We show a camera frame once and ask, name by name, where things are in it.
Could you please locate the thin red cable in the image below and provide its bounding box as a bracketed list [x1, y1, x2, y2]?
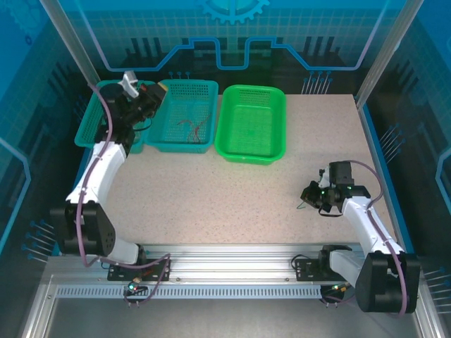
[175, 111, 213, 144]

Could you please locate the teal perforated plastic basket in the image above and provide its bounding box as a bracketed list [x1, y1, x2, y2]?
[144, 79, 219, 155]
[73, 80, 158, 155]

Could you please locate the green perforated plastic basket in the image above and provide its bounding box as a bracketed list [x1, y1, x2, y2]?
[214, 84, 288, 167]

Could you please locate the connector with green light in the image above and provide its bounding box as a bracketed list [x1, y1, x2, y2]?
[322, 281, 353, 300]
[123, 277, 149, 299]

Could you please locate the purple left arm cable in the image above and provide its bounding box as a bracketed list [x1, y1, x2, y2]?
[77, 83, 173, 303]

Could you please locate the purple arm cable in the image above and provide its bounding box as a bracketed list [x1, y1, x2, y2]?
[77, 83, 173, 303]
[322, 160, 412, 318]

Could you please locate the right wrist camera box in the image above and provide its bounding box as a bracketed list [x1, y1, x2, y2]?
[319, 167, 334, 189]

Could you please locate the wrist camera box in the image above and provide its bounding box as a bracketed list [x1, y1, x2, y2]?
[319, 167, 334, 189]
[118, 71, 139, 99]

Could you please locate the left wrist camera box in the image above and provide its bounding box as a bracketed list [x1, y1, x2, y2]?
[118, 71, 139, 99]

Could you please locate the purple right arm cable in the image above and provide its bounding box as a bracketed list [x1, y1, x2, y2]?
[322, 160, 412, 318]

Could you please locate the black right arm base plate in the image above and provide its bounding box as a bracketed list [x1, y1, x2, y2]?
[294, 258, 357, 282]

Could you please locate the aluminium frame post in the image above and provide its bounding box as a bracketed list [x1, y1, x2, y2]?
[38, 0, 104, 85]
[353, 0, 424, 108]

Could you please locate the aluminium base frame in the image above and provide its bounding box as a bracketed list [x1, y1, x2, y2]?
[20, 242, 438, 338]

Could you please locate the slotted grey cable duct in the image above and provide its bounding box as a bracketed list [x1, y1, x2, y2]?
[54, 285, 323, 300]

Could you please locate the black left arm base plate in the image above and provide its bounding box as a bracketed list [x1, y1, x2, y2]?
[107, 258, 173, 282]

